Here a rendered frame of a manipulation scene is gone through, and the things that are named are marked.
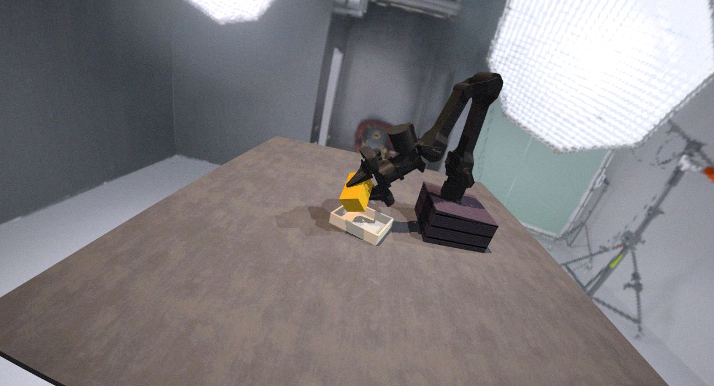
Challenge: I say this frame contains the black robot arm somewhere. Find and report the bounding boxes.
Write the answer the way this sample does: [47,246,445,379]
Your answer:
[388,71,504,204]

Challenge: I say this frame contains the yellow square cup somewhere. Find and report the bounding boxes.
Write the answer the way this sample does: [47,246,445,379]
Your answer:
[339,172,373,212]

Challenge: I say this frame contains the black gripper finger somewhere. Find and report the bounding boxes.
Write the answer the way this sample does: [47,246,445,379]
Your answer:
[346,159,373,187]
[369,184,384,202]

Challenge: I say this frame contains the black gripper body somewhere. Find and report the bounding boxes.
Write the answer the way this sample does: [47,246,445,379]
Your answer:
[359,146,406,207]

